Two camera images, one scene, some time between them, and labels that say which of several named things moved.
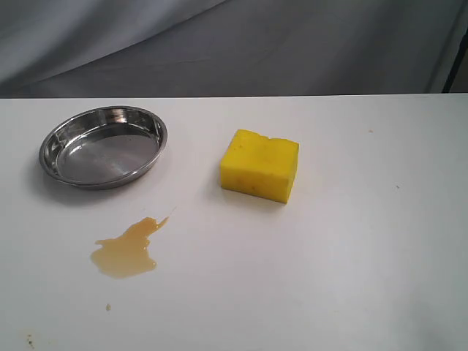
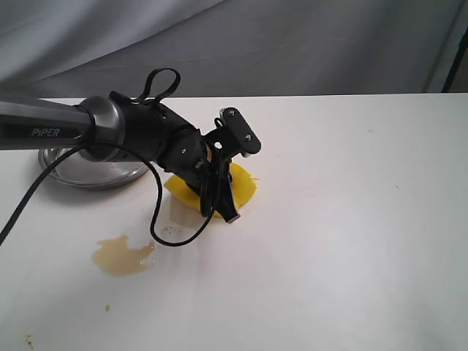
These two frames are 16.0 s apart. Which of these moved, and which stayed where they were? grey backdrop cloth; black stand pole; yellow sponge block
Moved: yellow sponge block
Stayed: grey backdrop cloth; black stand pole
